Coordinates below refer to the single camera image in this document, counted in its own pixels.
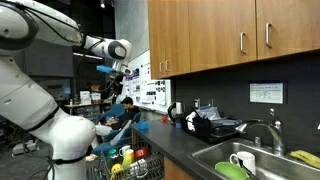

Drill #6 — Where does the clear bluish plastic bag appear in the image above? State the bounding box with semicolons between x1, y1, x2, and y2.
198;106;223;122

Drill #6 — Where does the blue armchair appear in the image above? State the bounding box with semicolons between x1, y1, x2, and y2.
91;112;143;158
99;103;126;124

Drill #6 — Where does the black electric kettle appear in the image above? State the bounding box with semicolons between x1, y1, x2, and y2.
167;101;186;129

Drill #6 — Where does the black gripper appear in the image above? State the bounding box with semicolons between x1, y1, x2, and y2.
109;71;124;89

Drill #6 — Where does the teal plastic cup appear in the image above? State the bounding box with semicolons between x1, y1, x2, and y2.
107;148;118;161

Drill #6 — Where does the light green plastic cup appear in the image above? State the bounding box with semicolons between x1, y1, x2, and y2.
121;157;133;169

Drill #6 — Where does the green bowl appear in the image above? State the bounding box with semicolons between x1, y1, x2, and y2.
214;161;249;180

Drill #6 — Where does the stainless steel sink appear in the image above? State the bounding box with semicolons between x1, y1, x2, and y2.
188;138;320;180

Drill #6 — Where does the white crumpled cloth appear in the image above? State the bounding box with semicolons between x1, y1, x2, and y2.
185;111;200;132

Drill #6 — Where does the black dish drying rack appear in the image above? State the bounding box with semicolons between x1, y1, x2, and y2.
184;109;243;145

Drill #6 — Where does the wooden background table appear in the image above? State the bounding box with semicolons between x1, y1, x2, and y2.
63;101;103;116

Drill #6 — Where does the white storage box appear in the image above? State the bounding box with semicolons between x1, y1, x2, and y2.
79;90;92;105
90;92;102;103

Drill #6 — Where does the wooden lower cabinet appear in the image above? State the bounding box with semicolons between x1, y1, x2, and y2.
163;156;196;180

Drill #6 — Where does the narrow wooden cabinet door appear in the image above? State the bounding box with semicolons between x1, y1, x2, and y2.
148;0;166;80
163;0;191;77

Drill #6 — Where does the small plain white mug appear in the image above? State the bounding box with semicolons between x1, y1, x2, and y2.
118;145;132;158

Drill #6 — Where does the large white mug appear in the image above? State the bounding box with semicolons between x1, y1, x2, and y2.
229;150;257;176

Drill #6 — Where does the grey wire dishwasher rack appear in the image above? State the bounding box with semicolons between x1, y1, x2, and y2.
86;133;166;180

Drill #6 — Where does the red cup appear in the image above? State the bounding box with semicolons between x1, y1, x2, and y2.
134;148;150;160

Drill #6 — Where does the wide wooden cabinet door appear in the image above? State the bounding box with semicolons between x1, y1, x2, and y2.
255;0;320;61
188;0;258;73

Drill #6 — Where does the whiteboard with posters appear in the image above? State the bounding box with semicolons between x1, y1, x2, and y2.
121;49;173;116

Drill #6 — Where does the blue bowl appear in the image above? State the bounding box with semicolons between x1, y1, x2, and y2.
136;121;150;131

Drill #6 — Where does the white mug with black band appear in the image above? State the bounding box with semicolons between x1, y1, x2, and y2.
129;158;148;178

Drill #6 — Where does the yellow cup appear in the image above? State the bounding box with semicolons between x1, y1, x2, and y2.
124;148;136;162

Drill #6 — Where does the yellow cloth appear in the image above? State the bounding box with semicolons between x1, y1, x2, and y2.
289;149;320;170

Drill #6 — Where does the white power strip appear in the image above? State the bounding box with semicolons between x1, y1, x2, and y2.
12;139;38;156

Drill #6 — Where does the white wall sign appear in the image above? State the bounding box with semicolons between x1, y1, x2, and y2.
249;82;285;105

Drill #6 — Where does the seated person in black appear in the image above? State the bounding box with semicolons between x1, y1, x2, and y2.
94;96;142;138

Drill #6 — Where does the ceiling light strip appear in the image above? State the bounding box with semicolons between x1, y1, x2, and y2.
72;52;104;61

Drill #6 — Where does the chrome kitchen faucet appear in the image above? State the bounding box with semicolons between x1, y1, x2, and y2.
234;108;286;157

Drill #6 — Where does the small chrome sink knob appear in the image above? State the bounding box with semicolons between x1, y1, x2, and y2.
253;136;262;149

